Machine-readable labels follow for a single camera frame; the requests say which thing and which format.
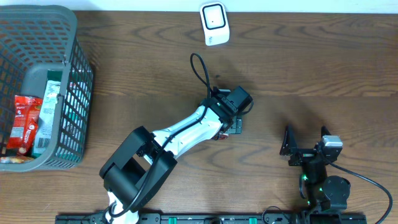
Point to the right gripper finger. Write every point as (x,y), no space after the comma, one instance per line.
(289,144)
(325,131)

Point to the white barcode scanner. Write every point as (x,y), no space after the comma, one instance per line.
(215,23)

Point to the green 3M gloves package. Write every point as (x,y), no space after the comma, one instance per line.
(72,108)

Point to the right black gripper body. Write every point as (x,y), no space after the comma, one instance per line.
(303,155)

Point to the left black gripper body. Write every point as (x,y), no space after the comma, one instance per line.
(240,130)

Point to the orange snack packet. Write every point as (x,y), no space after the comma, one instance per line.
(15,159)

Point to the pale green wipes pack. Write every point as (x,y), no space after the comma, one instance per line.
(46,116)

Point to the red snack bag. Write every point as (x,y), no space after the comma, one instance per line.
(27,108)

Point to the red instant coffee stick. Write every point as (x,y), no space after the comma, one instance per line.
(28,137)

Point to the green lid jar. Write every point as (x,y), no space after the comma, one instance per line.
(221,136)

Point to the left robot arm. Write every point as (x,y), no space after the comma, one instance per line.
(140,165)

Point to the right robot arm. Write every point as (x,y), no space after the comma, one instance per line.
(326,195)

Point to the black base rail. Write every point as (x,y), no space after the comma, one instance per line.
(270,218)

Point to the grey plastic mesh basket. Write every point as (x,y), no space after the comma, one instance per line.
(35,40)

